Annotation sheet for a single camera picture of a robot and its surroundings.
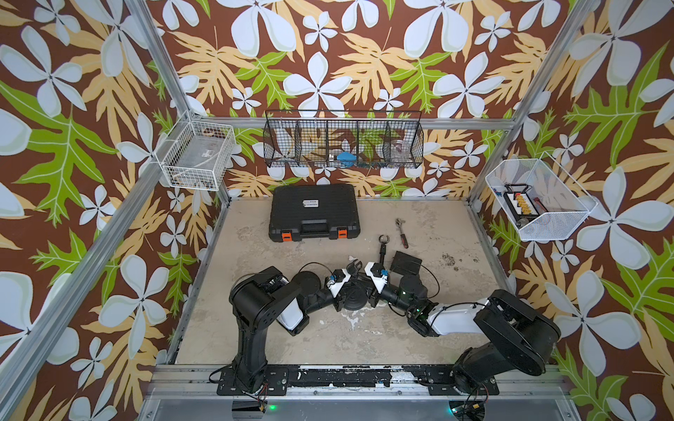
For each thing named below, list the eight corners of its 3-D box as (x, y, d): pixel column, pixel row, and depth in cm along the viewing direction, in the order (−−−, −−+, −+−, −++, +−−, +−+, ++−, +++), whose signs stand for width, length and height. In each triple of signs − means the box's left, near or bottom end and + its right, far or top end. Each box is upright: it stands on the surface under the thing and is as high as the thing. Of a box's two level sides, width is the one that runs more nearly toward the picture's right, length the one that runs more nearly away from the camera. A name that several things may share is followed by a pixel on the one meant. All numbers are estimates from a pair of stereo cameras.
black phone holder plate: (389, 270, 99) (390, 264, 96) (394, 255, 103) (396, 250, 100) (416, 280, 96) (418, 275, 93) (420, 265, 100) (423, 260, 97)
